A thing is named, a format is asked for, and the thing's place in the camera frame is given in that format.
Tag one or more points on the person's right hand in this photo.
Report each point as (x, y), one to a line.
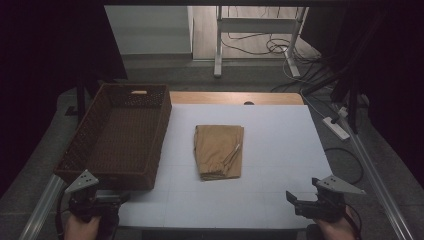
(333, 230)

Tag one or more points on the tan pants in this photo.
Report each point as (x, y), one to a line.
(216, 150)

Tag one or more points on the grey metal rail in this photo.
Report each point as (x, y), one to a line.
(41, 208)
(380, 186)

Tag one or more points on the grey cabinet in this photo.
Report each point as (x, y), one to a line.
(150, 30)

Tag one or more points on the brown wicker basket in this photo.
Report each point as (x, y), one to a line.
(126, 140)

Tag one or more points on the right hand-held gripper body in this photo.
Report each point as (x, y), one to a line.
(330, 203)

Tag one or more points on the black metal stand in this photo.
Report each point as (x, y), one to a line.
(81, 96)

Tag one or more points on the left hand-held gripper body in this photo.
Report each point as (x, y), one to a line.
(85, 203)

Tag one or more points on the white desk frame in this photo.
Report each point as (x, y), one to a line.
(218, 43)

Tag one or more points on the black desk grommet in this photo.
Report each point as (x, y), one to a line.
(248, 103)

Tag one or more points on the white table mat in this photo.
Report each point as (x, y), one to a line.
(276, 150)

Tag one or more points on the person's left hand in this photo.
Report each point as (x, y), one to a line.
(81, 230)

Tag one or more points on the black tripod stand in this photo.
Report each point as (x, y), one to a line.
(351, 100)

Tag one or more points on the white power strip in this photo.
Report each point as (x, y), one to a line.
(336, 128)

